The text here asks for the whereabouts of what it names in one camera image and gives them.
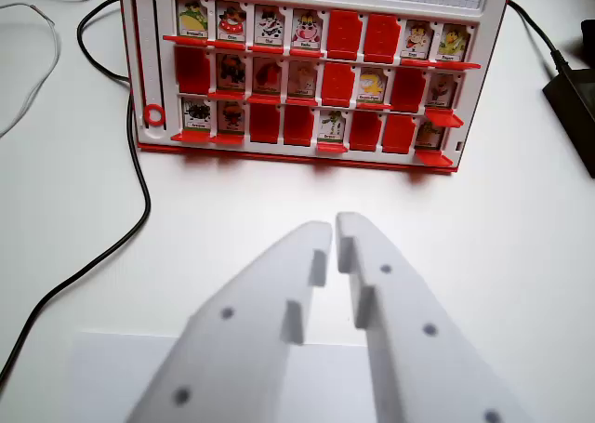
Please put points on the red question mark flap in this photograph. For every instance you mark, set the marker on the red question mark flap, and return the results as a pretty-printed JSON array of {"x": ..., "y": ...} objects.
[{"x": 415, "y": 62}]

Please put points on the black box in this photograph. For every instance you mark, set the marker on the black box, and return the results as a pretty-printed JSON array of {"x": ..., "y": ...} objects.
[{"x": 576, "y": 111}]

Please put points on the red and white game board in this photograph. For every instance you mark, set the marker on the red and white game board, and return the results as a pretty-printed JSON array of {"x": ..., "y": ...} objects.
[{"x": 149, "y": 46}]

